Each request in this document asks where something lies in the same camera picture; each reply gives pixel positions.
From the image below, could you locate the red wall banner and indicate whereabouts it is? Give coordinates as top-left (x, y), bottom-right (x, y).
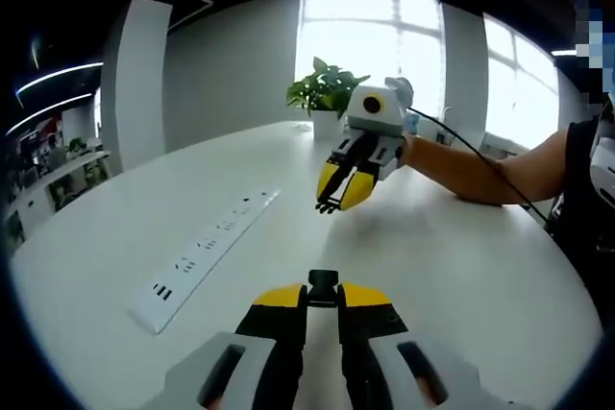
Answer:
top-left (26, 116), bottom-right (66, 137)

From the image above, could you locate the white office desk row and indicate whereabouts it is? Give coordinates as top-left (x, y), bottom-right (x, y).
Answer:
top-left (2, 150), bottom-right (112, 238)

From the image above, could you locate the narrow bright window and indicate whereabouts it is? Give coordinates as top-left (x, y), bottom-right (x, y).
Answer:
top-left (481, 11), bottom-right (562, 152)

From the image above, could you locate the green potted plant white pot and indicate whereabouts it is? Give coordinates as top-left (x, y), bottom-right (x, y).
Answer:
top-left (286, 56), bottom-right (372, 141)

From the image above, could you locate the white grey headset device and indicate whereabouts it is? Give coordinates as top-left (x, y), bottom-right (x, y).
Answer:
top-left (588, 97), bottom-right (615, 195)

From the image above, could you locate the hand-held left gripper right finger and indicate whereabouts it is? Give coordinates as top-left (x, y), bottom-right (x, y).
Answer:
top-left (335, 281), bottom-right (534, 410)

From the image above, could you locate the black plastic buckle socket part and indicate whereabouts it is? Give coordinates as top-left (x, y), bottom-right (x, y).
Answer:
top-left (307, 269), bottom-right (340, 308)

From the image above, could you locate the white power strip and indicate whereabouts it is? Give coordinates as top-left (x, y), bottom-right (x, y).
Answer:
top-left (126, 185), bottom-right (283, 336)

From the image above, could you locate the person's black shirt torso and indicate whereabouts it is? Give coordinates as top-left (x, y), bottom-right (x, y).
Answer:
top-left (547, 92), bottom-right (615, 296)

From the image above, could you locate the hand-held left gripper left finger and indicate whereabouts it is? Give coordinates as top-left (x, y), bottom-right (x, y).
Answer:
top-left (143, 282), bottom-right (308, 410)

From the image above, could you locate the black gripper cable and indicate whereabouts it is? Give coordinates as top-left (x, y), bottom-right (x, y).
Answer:
top-left (407, 107), bottom-right (550, 226)

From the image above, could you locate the black plastic buckle pronged part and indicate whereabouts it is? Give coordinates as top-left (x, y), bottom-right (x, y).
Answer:
top-left (314, 188), bottom-right (343, 215)

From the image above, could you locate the large bright window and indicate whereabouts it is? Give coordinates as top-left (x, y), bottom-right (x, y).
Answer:
top-left (294, 0), bottom-right (446, 124)

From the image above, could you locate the curved ceiling strip light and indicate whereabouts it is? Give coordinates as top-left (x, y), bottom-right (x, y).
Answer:
top-left (15, 61), bottom-right (105, 95)
top-left (4, 91), bottom-right (95, 137)

